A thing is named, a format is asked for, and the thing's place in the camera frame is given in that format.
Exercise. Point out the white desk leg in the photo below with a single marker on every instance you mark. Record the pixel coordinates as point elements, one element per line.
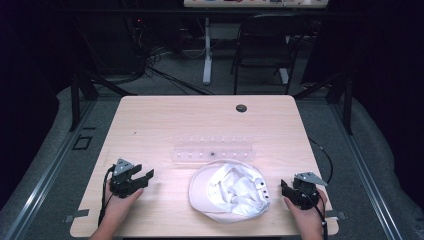
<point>207,56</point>

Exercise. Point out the short black tape strip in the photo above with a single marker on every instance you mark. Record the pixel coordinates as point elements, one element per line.
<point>89,128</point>

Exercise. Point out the dark round table grommet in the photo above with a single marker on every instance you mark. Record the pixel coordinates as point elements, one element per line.
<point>241,108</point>

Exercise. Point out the grey metal table bracket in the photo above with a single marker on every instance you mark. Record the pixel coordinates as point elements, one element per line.
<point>77,215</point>
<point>336,215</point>

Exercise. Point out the white baseball cap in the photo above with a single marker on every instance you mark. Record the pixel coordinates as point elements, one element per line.
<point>230,193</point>

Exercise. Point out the person's right hand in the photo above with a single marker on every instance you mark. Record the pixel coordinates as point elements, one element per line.
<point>306,218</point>

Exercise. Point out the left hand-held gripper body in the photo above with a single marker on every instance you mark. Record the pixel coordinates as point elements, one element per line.
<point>124,182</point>

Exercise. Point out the black chair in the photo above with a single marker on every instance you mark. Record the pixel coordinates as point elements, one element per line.
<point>263,53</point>

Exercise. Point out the light desk top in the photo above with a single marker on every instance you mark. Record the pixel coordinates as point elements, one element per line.
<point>253,3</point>

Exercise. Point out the black metal stand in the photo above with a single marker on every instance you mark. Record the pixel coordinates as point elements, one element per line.
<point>75,100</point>
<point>348,103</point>

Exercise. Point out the person's left hand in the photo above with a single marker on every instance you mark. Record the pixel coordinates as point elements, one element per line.
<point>120,204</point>

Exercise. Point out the aluminium floor rail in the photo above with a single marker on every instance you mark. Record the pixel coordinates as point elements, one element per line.
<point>43,180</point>
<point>363,173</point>

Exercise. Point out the clear acrylic rack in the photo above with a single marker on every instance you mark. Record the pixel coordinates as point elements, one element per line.
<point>213,151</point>

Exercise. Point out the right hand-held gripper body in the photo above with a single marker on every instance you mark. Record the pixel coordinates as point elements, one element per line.
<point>305,193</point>

